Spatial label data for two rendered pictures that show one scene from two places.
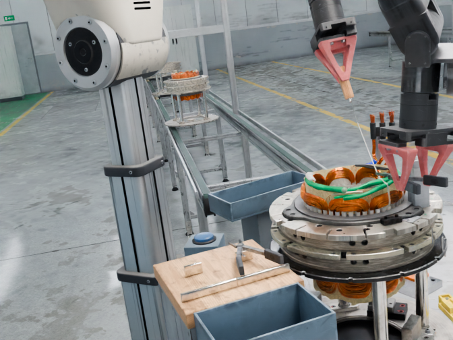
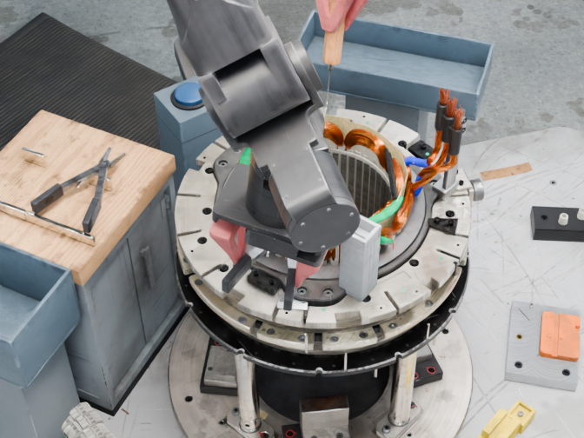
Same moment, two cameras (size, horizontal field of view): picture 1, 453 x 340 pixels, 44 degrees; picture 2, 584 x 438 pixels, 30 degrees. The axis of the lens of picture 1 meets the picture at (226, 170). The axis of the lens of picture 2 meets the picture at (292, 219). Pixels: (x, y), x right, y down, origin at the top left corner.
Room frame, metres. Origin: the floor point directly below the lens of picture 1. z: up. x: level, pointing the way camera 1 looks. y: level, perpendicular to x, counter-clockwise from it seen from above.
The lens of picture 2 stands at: (0.42, -0.79, 1.95)
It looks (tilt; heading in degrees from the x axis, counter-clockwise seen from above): 47 degrees down; 46
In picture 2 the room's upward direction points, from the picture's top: 1 degrees counter-clockwise
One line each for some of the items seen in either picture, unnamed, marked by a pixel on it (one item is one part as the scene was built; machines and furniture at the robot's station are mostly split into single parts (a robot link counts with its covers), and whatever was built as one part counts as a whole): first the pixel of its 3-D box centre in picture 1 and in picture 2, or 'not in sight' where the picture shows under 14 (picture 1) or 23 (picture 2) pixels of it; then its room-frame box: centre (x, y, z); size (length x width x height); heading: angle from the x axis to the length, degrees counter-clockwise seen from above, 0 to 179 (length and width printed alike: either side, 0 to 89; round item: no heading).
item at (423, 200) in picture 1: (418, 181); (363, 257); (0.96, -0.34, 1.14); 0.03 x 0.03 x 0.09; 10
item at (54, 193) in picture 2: (240, 265); (47, 198); (0.81, 0.00, 1.09); 0.04 x 0.01 x 0.02; 4
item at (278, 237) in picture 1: (280, 237); not in sight; (0.98, -0.09, 1.06); 0.08 x 0.02 x 0.01; 10
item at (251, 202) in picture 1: (269, 240); (386, 132); (1.29, -0.08, 0.92); 0.25 x 0.11 x 0.28; 118
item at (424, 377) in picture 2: (387, 309); (412, 356); (1.10, -0.31, 0.81); 0.08 x 0.05 x 0.01; 64
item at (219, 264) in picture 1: (224, 278); (60, 192); (0.84, 0.03, 1.05); 0.20 x 0.19 x 0.02; 19
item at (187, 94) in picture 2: (203, 237); (189, 93); (1.07, 0.06, 1.04); 0.04 x 0.04 x 0.01
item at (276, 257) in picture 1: (274, 256); (91, 215); (0.83, -0.06, 1.09); 0.04 x 0.01 x 0.02; 34
